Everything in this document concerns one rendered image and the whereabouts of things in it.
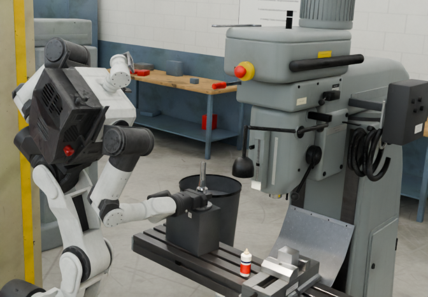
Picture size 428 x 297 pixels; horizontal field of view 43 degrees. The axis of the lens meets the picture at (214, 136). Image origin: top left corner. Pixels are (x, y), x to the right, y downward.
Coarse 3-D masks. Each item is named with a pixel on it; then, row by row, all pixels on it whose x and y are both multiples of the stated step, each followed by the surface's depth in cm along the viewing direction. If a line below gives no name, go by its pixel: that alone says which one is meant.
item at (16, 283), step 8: (16, 280) 236; (8, 288) 232; (16, 288) 231; (24, 288) 231; (32, 288) 231; (40, 288) 233; (0, 296) 233; (8, 296) 230; (16, 296) 228; (24, 296) 227
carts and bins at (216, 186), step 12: (180, 180) 415; (192, 180) 427; (216, 180) 431; (228, 180) 427; (216, 192) 427; (228, 192) 428; (216, 204) 389; (228, 204) 393; (228, 216) 397; (228, 228) 401; (228, 240) 405
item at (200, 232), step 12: (180, 216) 230; (192, 216) 224; (204, 216) 222; (216, 216) 227; (168, 228) 237; (180, 228) 231; (192, 228) 225; (204, 228) 224; (216, 228) 228; (180, 240) 232; (192, 240) 226; (204, 240) 225; (216, 240) 230; (192, 252) 227; (204, 252) 227
